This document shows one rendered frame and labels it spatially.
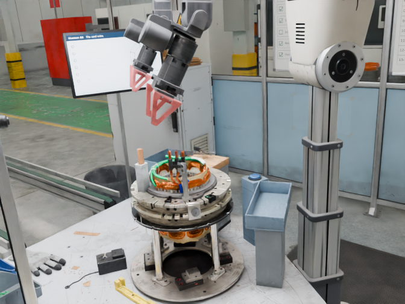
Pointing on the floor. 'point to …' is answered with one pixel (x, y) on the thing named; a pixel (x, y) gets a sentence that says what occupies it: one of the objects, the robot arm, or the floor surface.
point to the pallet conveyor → (21, 174)
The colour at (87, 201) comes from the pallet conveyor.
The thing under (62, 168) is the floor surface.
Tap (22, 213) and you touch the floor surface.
